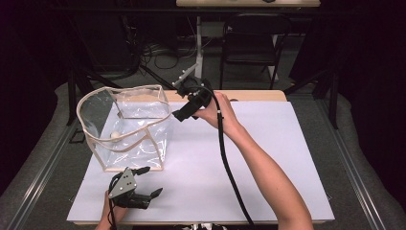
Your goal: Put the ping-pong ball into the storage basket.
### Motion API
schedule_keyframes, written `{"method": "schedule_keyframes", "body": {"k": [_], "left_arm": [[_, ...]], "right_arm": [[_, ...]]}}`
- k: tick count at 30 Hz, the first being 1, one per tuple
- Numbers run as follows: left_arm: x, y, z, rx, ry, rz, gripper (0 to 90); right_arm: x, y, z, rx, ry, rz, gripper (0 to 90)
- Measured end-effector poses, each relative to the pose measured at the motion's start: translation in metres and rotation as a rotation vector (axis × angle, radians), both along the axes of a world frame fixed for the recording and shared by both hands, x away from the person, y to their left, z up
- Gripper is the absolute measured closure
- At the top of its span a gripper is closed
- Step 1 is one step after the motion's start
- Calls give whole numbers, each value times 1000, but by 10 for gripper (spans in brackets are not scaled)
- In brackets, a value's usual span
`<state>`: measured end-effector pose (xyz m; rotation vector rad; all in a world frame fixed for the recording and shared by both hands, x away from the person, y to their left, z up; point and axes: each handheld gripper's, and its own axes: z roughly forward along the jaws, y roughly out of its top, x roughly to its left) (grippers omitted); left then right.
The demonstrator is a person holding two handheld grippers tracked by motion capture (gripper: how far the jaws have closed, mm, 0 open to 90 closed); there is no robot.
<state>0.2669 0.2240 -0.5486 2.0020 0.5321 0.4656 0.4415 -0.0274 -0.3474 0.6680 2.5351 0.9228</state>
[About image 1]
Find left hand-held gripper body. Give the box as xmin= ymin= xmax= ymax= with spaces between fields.
xmin=107 ymin=167 xmax=153 ymax=211

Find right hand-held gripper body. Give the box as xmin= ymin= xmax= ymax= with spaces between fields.
xmin=171 ymin=62 xmax=214 ymax=113

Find person's right hand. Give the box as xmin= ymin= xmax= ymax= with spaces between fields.
xmin=192 ymin=90 xmax=243 ymax=137

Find black folding chair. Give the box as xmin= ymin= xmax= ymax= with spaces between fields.
xmin=219 ymin=13 xmax=293 ymax=90

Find black metal stand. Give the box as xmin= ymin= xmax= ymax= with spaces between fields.
xmin=283 ymin=68 xmax=340 ymax=130
xmin=65 ymin=18 xmax=124 ymax=127

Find wooden table with white leg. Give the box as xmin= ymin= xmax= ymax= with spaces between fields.
xmin=175 ymin=0 xmax=321 ymax=80

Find small black floor bracket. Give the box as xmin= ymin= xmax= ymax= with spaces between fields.
xmin=69 ymin=128 xmax=86 ymax=144

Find person's left hand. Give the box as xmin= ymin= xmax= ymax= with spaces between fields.
xmin=101 ymin=191 xmax=128 ymax=224

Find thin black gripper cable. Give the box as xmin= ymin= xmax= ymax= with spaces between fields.
xmin=108 ymin=173 xmax=118 ymax=230

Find thick black gripper cable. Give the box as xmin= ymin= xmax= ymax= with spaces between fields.
xmin=183 ymin=85 xmax=257 ymax=230

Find white table mat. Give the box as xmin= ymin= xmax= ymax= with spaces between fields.
xmin=66 ymin=100 xmax=335 ymax=223

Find metal floor rail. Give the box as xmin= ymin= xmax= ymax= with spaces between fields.
xmin=319 ymin=95 xmax=388 ymax=230
xmin=6 ymin=126 xmax=79 ymax=230

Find transparent bag with beige trim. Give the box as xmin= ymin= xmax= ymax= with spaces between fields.
xmin=76 ymin=84 xmax=173 ymax=173

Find black floor cables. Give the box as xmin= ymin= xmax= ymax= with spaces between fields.
xmin=140 ymin=39 xmax=195 ymax=71

